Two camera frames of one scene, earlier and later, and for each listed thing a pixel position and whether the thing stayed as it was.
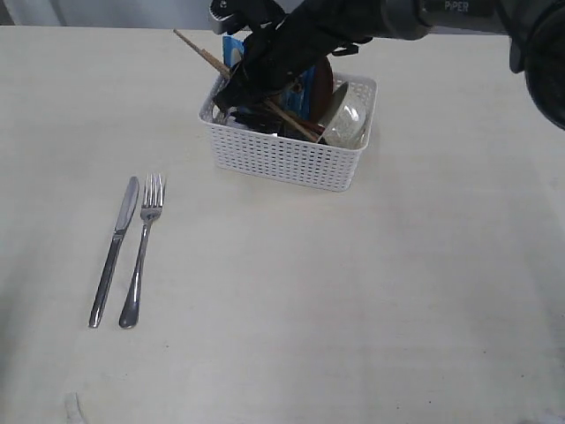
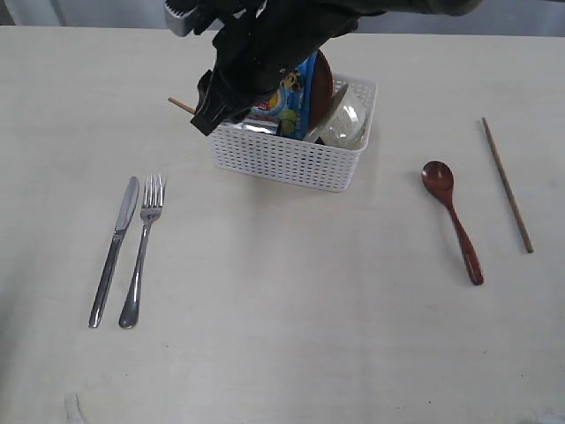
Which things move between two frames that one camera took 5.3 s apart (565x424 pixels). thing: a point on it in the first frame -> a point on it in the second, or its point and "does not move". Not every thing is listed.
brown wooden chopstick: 295,120 -> 182,104
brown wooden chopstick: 219,67 -> 518,217
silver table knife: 109,265 does not move
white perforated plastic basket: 300,162 does not move
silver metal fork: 152,200 does not move
